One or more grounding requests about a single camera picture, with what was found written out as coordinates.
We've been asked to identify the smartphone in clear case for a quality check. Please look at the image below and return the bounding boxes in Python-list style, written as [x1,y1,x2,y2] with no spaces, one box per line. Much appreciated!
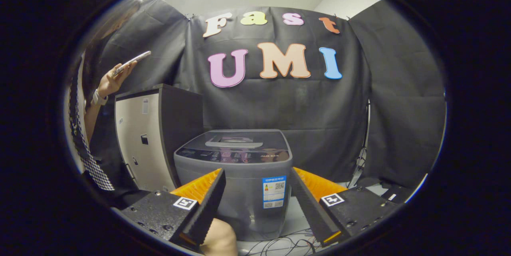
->
[112,51,152,77]

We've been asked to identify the dark cabinet with beige door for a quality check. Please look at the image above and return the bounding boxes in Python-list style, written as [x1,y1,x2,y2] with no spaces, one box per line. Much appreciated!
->
[114,83,204,192]

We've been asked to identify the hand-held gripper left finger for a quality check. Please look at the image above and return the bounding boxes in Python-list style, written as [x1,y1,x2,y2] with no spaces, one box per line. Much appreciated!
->
[120,168,226,253]

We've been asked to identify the tangle of black floor cables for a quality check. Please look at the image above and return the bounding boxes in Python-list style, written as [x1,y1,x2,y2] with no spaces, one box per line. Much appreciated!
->
[240,228,320,256]

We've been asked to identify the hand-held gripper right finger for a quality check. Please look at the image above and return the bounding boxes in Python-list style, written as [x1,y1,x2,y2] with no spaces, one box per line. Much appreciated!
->
[289,167,400,248]

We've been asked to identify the black backdrop cloth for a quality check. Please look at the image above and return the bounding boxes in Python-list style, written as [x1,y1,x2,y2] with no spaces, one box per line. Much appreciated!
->
[86,0,446,188]

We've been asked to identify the black power box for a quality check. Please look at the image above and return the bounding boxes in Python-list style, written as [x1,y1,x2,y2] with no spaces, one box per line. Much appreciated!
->
[379,184,416,204]

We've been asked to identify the person's bare knee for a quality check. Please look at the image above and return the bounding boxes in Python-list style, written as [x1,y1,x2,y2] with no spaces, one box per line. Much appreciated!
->
[200,218,238,256]

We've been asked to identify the grey washing machine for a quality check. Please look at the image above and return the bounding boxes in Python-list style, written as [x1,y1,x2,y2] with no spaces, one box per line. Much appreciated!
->
[173,129,293,242]

